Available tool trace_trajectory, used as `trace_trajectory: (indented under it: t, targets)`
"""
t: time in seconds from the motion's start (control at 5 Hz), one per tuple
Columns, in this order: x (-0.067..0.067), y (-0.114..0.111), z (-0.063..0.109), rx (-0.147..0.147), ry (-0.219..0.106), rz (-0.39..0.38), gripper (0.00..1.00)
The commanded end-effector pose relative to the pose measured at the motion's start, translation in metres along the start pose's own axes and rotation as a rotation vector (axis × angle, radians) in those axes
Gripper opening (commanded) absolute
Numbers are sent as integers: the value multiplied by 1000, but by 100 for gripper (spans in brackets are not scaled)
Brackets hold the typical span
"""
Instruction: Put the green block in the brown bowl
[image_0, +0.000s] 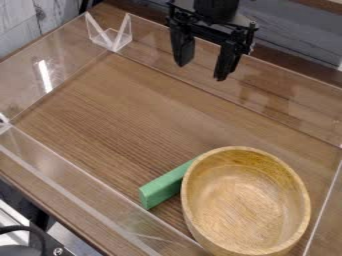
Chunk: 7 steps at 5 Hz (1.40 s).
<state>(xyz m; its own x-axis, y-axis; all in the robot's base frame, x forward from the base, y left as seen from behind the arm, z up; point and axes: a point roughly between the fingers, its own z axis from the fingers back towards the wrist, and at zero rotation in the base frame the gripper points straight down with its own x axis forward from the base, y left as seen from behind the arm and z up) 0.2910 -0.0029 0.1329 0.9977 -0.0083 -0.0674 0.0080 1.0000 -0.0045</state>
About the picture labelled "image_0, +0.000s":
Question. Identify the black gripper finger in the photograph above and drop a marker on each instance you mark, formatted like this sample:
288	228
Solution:
232	48
181	43

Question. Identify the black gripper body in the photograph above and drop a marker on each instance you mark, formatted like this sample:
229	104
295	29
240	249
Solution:
211	20

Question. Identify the green rectangular block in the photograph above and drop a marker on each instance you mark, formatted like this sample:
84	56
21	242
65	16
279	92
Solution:
163	187

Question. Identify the brown wooden bowl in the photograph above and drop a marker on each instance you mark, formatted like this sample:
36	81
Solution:
245	203

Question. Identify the clear acrylic corner bracket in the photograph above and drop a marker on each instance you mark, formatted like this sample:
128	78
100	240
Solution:
110	39

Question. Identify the black metal bracket with screw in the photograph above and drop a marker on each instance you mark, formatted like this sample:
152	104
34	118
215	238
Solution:
54	248

